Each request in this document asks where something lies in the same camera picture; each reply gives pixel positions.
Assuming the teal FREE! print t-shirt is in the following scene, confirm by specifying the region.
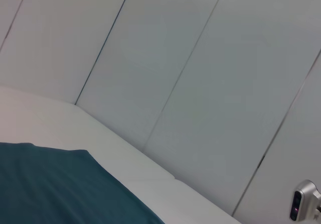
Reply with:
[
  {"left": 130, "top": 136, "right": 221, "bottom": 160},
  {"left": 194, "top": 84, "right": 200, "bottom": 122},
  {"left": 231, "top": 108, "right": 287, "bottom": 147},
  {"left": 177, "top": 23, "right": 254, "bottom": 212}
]
[{"left": 0, "top": 142, "right": 166, "bottom": 224}]

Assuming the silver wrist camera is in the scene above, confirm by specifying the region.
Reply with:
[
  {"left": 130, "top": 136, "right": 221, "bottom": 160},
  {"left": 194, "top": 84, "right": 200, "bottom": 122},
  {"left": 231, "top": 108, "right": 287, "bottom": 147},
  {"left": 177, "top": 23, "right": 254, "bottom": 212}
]
[{"left": 290, "top": 179, "right": 321, "bottom": 222}]

